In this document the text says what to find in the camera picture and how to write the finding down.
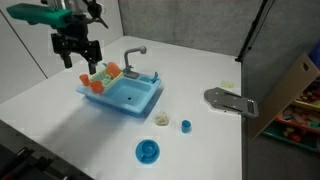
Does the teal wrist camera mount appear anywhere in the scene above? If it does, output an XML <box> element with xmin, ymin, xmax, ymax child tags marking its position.
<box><xmin>6</xmin><ymin>3</ymin><xmax>73</xmax><ymax>30</ymax></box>

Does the blue toy saucer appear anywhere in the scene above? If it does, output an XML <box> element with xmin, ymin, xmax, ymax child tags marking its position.
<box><xmin>134</xmin><ymin>139</ymin><xmax>161</xmax><ymax>165</ymax></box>

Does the grey toy faucet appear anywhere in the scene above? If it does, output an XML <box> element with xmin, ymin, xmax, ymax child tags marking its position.
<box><xmin>123</xmin><ymin>45</ymin><xmax>148</xmax><ymax>80</ymax></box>

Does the orange toy tumbler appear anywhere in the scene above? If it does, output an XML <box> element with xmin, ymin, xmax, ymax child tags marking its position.
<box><xmin>79</xmin><ymin>73</ymin><xmax>91</xmax><ymax>87</ymax></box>

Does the green toy bin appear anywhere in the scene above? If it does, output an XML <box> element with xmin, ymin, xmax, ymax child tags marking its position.
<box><xmin>261</xmin><ymin>121</ymin><xmax>320</xmax><ymax>153</ymax></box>

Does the orange shelf tray with toys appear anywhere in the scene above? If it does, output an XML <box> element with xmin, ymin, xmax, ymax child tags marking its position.
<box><xmin>275</xmin><ymin>99</ymin><xmax>320</xmax><ymax>135</ymax></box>

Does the black equipment frame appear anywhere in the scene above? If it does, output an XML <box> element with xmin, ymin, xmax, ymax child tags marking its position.
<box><xmin>0</xmin><ymin>119</ymin><xmax>94</xmax><ymax>180</ymax></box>

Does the orange toy plate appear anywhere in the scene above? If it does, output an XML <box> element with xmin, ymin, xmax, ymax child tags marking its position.
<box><xmin>105</xmin><ymin>61</ymin><xmax>121</xmax><ymax>79</ymax></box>

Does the yellow green dish rack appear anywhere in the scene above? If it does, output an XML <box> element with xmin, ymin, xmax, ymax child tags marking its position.
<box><xmin>89</xmin><ymin>68</ymin><xmax>124</xmax><ymax>89</ymax></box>

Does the pale yellow small object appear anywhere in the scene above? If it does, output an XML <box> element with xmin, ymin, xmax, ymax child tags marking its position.
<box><xmin>220</xmin><ymin>80</ymin><xmax>235</xmax><ymax>90</ymax></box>

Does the small blue toy cup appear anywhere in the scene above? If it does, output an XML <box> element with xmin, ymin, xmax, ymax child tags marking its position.
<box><xmin>181</xmin><ymin>119</ymin><xmax>193</xmax><ymax>134</ymax></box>

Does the grey metal mounting plate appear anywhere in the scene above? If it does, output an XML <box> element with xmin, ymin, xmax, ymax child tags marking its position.
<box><xmin>203</xmin><ymin>87</ymin><xmax>260</xmax><ymax>119</ymax></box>

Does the blue toy teacup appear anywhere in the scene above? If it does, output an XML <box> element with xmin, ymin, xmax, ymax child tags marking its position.
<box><xmin>139</xmin><ymin>142</ymin><xmax>158</xmax><ymax>159</ymax></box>

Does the orange cup with handle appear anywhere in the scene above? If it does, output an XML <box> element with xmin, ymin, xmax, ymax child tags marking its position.
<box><xmin>89</xmin><ymin>80</ymin><xmax>105</xmax><ymax>95</ymax></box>

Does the blue container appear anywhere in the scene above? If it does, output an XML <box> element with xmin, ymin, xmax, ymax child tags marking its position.
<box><xmin>308</xmin><ymin>39</ymin><xmax>320</xmax><ymax>70</ymax></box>

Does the light blue toy sink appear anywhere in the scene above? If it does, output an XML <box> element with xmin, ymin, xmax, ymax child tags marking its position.
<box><xmin>75</xmin><ymin>68</ymin><xmax>164</xmax><ymax>119</ymax></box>

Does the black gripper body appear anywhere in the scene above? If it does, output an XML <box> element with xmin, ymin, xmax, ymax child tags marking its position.
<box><xmin>49</xmin><ymin>22</ymin><xmax>103</xmax><ymax>65</ymax></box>

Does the brown cardboard panel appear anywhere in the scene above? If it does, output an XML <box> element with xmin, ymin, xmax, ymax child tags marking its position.
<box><xmin>250</xmin><ymin>53</ymin><xmax>320</xmax><ymax>140</ymax></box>

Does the black tripod pole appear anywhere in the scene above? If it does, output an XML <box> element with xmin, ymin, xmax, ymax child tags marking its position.
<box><xmin>234</xmin><ymin>0</ymin><xmax>276</xmax><ymax>63</ymax></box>

